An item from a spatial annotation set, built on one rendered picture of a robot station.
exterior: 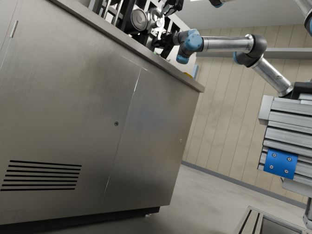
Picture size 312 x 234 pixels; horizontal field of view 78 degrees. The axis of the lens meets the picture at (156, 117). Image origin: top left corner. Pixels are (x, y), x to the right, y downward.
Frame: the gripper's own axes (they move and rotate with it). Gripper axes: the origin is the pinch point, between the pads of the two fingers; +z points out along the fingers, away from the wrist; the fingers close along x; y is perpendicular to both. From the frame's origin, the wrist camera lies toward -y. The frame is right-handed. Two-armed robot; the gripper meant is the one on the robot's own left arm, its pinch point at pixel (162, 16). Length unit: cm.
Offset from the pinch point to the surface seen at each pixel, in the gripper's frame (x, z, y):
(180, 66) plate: -68, 31, 21
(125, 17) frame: 29.6, 7.0, -23.2
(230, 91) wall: -280, 42, 87
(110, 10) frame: 37.1, 8.5, -22.5
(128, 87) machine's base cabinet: 25, 19, -59
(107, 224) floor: 9, 69, -108
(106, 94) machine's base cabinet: 34, 23, -64
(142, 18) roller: 11.7, 8.3, -4.0
